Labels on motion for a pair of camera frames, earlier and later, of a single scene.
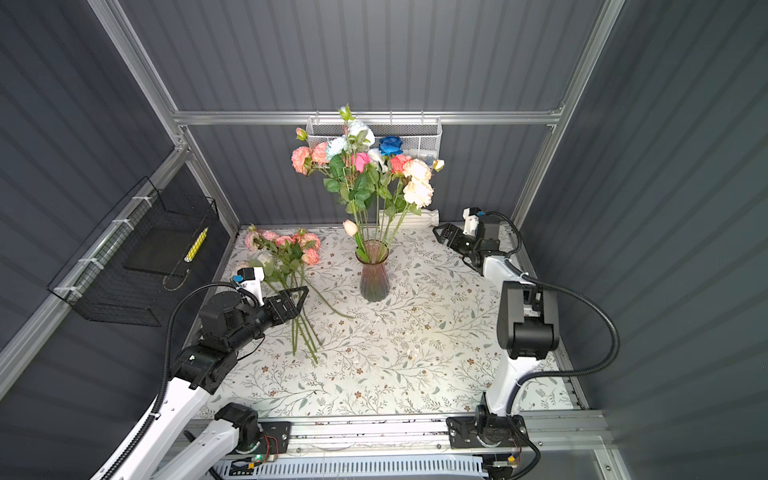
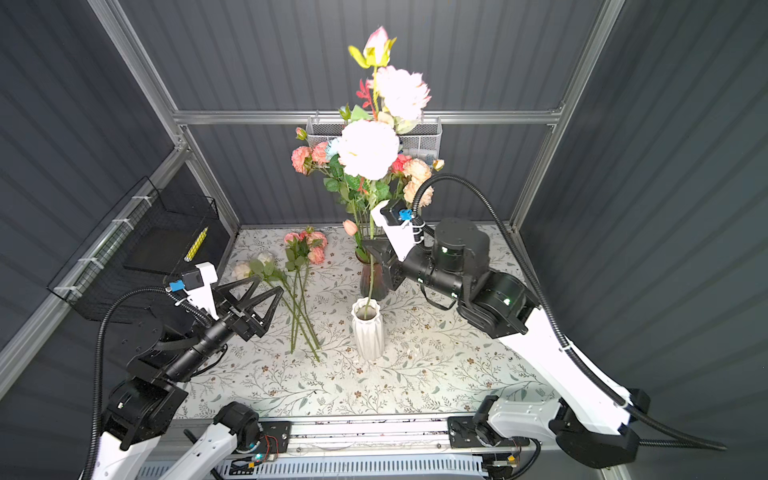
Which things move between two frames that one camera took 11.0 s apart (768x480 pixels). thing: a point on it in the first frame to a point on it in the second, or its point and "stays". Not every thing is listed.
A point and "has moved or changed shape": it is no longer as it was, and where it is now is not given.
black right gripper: [451, 231] to [388, 257]
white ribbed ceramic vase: [407, 218] to [369, 328]
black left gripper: [290, 309] to [242, 327]
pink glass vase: [374, 283] stays
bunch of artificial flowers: [282, 260] has moved or changed shape
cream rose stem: [409, 207] has moved or changed shape
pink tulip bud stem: [351, 229] stays
